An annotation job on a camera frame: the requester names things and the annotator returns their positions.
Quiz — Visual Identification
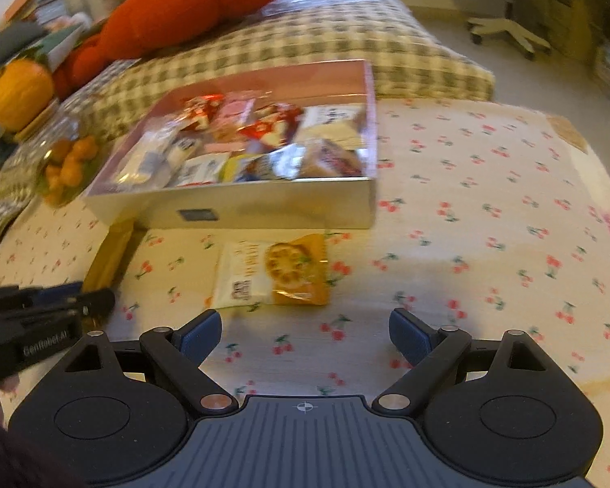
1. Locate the cherry-print bed sheet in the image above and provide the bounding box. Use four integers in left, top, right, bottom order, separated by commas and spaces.
0, 98, 610, 488

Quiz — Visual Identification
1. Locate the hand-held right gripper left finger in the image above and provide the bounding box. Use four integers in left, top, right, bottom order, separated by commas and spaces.
63, 309, 240, 415

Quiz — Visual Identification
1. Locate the small red plush cushion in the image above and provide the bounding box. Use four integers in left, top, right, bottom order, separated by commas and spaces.
52, 35, 109, 101

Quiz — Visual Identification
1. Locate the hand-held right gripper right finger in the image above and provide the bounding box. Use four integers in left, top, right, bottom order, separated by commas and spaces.
373, 307, 547, 412

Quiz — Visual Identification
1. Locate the orange and white biscuit packet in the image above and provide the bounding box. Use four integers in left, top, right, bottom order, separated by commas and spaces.
211, 233, 332, 309

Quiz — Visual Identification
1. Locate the pile of mixed snacks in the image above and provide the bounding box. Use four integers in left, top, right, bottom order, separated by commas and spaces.
109, 90, 372, 188

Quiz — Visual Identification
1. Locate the green leaf-print pillow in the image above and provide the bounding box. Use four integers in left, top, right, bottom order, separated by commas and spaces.
0, 24, 88, 174

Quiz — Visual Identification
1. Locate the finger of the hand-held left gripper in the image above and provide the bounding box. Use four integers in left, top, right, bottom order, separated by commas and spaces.
10, 281, 85, 307
20, 288, 117, 321

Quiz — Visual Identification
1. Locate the orange plush fruit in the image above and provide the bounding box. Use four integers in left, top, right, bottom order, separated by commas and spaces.
0, 58, 55, 133

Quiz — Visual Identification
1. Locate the green checked blanket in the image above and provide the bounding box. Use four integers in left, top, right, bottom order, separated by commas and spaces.
0, 0, 496, 278

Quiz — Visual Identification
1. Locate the gold snack packet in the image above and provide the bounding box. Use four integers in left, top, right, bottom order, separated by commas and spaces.
83, 218, 134, 296

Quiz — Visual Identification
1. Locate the clear bag of small oranges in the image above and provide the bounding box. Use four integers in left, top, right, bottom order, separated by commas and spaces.
37, 116, 109, 210

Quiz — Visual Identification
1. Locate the silver cardboard box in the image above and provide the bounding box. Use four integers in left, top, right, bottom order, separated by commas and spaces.
81, 59, 378, 229

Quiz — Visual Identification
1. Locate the cluttered storage shelf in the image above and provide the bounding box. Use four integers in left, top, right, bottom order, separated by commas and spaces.
553, 0, 610, 109

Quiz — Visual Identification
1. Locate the person's left forearm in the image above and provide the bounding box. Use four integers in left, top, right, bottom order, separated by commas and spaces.
0, 383, 77, 488

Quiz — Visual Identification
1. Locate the white snack packet black print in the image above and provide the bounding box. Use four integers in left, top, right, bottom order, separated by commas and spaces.
300, 104, 365, 139

